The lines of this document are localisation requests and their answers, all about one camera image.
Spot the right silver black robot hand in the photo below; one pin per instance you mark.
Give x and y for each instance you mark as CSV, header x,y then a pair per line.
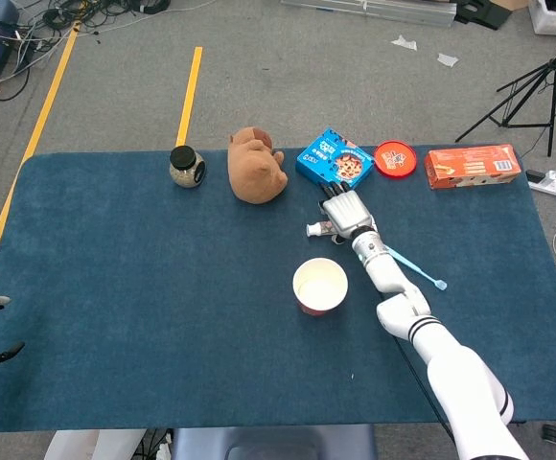
x,y
347,211

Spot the white toothpaste tube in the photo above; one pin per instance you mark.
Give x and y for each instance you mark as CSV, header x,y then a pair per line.
x,y
316,229

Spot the light blue toothbrush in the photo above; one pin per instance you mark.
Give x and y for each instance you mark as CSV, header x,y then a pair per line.
x,y
417,268

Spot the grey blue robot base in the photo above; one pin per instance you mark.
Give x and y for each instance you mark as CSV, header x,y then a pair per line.
x,y
273,441

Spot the blue cookie box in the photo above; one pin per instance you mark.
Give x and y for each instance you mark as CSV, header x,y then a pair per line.
x,y
331,158

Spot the red round lid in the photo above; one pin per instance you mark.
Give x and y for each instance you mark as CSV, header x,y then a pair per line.
x,y
395,159

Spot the red paper cup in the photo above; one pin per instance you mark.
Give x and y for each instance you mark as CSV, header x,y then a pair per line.
x,y
320,287

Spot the brown plush toy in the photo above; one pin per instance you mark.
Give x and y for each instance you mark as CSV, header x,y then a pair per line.
x,y
254,172

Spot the orange snack carton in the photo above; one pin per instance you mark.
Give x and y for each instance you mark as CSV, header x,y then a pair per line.
x,y
472,167

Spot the glass jar with black lid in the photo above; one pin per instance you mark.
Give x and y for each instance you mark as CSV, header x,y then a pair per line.
x,y
187,170

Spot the white paper scrap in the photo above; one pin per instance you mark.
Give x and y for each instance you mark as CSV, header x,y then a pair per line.
x,y
448,60
405,43

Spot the white power strip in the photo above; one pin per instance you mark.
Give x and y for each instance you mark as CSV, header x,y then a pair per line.
x,y
553,184

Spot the black tripod stand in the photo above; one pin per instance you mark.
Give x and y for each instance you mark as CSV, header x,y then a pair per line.
x,y
551,72

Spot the white storage box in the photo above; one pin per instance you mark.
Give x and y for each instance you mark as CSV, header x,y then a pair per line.
x,y
553,21

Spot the aluminium rail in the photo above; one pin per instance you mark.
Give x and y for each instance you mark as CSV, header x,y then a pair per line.
x,y
369,10

